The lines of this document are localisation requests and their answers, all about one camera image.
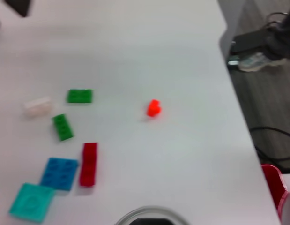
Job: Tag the light grey sneaker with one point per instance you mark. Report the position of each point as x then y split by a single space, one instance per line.
257 62

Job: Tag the green toy brick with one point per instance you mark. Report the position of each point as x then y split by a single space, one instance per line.
79 96
62 127

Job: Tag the dark red long toy brick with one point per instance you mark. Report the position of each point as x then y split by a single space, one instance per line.
88 164

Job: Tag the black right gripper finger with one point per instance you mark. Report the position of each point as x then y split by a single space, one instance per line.
20 7

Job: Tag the white toy brick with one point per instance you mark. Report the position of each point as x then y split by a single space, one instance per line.
38 107

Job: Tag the red plastic object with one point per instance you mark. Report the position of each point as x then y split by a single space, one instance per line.
273 182

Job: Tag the small orange-red toy brick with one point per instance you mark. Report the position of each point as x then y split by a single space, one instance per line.
153 109

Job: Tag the black box on floor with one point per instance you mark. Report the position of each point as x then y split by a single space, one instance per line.
250 41

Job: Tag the dark grey trouser leg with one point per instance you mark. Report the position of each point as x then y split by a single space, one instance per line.
283 37

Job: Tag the glass teacup with black sleeve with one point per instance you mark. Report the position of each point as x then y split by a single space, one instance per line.
154 221

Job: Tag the teal square toy plate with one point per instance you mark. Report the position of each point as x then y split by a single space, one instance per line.
30 202

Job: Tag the blue square toy brick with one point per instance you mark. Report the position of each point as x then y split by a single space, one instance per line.
59 173

